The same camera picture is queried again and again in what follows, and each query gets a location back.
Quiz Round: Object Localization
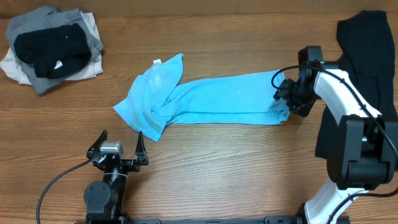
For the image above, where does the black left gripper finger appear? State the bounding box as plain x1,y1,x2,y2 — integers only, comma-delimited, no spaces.
86,129,108,158
135,131,149,166

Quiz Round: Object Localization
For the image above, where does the light blue t-shirt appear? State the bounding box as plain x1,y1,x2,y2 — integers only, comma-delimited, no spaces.
114,54,290,141

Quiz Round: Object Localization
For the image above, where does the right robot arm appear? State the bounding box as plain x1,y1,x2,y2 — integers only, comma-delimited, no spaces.
264,46,397,223

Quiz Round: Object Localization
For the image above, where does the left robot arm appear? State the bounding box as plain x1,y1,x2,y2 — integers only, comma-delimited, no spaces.
83,130,149,224

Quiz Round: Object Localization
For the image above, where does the black garment at right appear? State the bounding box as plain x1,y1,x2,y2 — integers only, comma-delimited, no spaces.
315,10,398,171

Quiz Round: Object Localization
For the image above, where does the white folded garment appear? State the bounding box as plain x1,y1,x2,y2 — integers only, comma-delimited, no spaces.
1,12,103,85

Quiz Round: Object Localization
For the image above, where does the grey folded garment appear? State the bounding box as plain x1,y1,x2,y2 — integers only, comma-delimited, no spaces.
5,6,104,95

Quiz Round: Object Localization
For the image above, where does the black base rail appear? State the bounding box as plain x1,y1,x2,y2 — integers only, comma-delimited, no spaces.
75,215,307,224

